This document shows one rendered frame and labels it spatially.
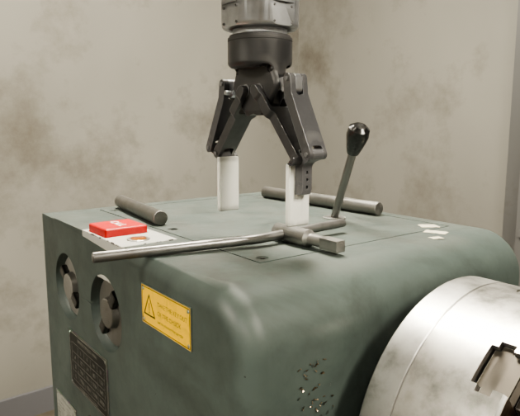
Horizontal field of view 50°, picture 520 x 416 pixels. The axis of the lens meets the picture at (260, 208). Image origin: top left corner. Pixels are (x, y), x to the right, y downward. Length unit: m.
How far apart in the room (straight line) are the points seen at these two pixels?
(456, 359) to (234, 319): 0.20
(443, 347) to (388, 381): 0.06
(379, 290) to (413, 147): 2.43
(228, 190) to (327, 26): 2.79
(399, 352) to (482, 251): 0.26
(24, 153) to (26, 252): 0.46
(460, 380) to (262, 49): 0.39
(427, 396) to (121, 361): 0.39
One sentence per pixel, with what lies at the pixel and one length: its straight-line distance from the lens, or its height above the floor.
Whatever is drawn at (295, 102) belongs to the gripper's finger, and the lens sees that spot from 0.60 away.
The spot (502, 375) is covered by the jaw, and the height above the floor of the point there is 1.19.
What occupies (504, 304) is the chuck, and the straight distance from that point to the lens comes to 0.58.
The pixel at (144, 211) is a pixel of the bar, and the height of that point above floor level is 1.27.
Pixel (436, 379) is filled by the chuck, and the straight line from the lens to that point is 0.54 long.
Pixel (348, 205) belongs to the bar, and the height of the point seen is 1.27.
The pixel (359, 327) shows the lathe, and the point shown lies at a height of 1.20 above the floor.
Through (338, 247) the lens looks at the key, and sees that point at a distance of 0.63.
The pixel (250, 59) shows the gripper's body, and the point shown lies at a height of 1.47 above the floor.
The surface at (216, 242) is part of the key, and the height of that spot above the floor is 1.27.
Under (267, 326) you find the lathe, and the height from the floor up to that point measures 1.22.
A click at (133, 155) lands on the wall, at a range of 2.94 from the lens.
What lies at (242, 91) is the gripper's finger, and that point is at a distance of 0.66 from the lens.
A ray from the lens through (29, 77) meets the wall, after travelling 2.75.
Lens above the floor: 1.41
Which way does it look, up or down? 9 degrees down
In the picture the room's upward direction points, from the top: straight up
